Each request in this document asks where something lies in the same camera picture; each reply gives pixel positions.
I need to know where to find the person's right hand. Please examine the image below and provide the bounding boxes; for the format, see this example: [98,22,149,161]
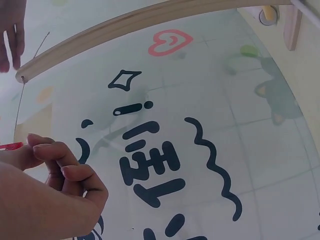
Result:
[0,0,26,74]

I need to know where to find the person's left hand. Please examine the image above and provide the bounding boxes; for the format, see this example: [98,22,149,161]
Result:
[0,133,109,240]

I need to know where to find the small red object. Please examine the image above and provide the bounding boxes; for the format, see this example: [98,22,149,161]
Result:
[0,141,24,152]

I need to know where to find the thin grey thread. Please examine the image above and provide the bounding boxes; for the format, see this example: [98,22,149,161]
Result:
[13,31,51,124]

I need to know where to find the yellow round knob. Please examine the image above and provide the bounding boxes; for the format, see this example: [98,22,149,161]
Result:
[258,4,279,26]

